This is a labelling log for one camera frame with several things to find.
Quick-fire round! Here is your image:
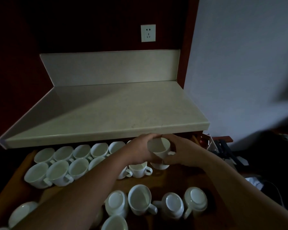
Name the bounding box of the white cable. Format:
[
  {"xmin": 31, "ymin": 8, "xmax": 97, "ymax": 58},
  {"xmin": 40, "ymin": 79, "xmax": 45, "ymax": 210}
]
[{"xmin": 263, "ymin": 181, "xmax": 285, "ymax": 207}]

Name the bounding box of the brown wooden drawer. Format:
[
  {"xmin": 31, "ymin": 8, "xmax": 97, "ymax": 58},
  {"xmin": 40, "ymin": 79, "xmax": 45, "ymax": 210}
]
[{"xmin": 0, "ymin": 132, "xmax": 234, "ymax": 230}]

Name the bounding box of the person's left hand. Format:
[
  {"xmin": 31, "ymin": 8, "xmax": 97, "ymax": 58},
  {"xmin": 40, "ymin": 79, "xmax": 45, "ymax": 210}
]
[{"xmin": 125, "ymin": 133, "xmax": 162, "ymax": 166}]

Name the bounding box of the white cardboard box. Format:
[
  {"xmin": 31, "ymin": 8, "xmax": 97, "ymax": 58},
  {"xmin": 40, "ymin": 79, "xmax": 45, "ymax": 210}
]
[{"xmin": 202, "ymin": 133, "xmax": 219, "ymax": 152}]

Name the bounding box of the white ceramic mug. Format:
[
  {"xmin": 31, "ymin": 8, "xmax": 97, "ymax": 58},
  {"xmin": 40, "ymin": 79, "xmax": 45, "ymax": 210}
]
[{"xmin": 147, "ymin": 138, "xmax": 176, "ymax": 160}]

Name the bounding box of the person's left forearm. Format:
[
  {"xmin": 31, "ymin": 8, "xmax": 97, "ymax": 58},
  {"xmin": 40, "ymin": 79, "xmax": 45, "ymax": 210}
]
[{"xmin": 12, "ymin": 147, "xmax": 132, "ymax": 230}]

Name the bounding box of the white wall socket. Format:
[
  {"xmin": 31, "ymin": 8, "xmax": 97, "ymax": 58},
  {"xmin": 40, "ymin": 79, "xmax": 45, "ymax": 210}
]
[{"xmin": 141, "ymin": 24, "xmax": 156, "ymax": 42}]

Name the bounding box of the white crumpled cloth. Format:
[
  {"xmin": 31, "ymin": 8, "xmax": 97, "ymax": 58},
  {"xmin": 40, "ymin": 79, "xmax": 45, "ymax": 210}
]
[{"xmin": 245, "ymin": 177, "xmax": 264, "ymax": 191}]

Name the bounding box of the group of white cups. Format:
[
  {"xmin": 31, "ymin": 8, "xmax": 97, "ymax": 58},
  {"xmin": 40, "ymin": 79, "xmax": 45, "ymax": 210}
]
[{"xmin": 0, "ymin": 140, "xmax": 208, "ymax": 230}]

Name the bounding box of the person's right hand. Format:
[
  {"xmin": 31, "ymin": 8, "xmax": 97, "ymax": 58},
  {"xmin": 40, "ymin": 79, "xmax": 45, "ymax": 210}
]
[{"xmin": 162, "ymin": 134, "xmax": 208, "ymax": 168}]

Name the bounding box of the black plastic object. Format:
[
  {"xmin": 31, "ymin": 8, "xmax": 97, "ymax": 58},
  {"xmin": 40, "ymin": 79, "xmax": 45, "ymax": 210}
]
[{"xmin": 217, "ymin": 139, "xmax": 241, "ymax": 165}]

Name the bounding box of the person's right forearm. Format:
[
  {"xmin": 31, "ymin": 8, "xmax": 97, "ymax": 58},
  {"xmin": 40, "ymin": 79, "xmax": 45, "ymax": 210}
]
[{"xmin": 201, "ymin": 152, "xmax": 288, "ymax": 230}]

